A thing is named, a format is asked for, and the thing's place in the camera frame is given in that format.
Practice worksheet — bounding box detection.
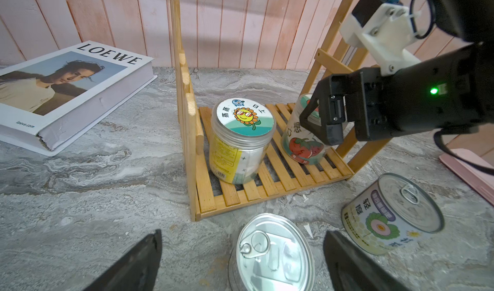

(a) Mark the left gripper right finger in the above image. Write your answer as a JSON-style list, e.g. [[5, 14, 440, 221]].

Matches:
[[323, 231, 408, 291]]

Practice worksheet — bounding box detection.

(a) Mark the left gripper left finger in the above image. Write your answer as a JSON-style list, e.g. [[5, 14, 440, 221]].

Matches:
[[86, 229, 162, 290]]

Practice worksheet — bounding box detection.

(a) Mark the silver tin can barcode label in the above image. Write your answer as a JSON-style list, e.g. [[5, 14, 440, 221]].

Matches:
[[228, 213, 315, 290]]

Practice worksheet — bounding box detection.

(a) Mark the bamboo two-tier shelf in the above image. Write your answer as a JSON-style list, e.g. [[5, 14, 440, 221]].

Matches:
[[168, 0, 388, 222]]

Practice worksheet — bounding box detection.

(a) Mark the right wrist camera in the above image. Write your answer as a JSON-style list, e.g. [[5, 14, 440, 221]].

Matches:
[[340, 0, 420, 76]]

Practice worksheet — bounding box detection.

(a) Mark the sunflower lid seed jar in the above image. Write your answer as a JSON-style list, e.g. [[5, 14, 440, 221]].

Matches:
[[209, 98, 277, 185]]

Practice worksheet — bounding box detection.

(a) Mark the tomato lid seed jar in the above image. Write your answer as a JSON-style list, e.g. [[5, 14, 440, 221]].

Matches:
[[282, 94, 329, 165]]

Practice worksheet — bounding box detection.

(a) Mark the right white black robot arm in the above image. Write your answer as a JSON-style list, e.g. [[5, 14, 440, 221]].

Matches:
[[300, 0, 493, 148]]

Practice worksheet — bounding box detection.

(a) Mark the LOEWE magazine book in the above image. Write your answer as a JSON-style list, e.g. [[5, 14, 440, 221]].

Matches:
[[1, 41, 156, 156]]

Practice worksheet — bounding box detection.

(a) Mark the purple label tin can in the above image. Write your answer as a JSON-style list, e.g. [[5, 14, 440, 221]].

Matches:
[[341, 173, 445, 256]]

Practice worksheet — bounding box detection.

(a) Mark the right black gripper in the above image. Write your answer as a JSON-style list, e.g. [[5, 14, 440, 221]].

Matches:
[[299, 42, 493, 146]]

